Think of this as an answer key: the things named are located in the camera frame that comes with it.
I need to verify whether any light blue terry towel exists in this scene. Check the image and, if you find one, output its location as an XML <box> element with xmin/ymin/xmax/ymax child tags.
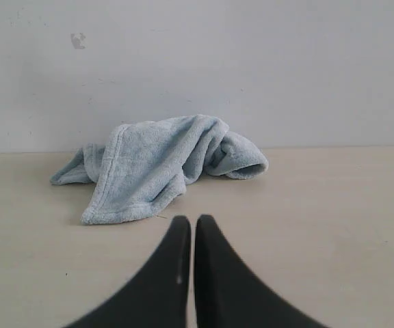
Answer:
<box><xmin>51</xmin><ymin>115</ymin><xmax>269</xmax><ymax>225</ymax></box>

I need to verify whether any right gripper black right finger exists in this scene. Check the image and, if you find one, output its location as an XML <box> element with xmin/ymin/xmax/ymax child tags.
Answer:
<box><xmin>194</xmin><ymin>215</ymin><xmax>324</xmax><ymax>328</ymax></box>

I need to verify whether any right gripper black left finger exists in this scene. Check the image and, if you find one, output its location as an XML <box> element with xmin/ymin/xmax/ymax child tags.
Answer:
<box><xmin>69</xmin><ymin>216</ymin><xmax>192</xmax><ymax>328</ymax></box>

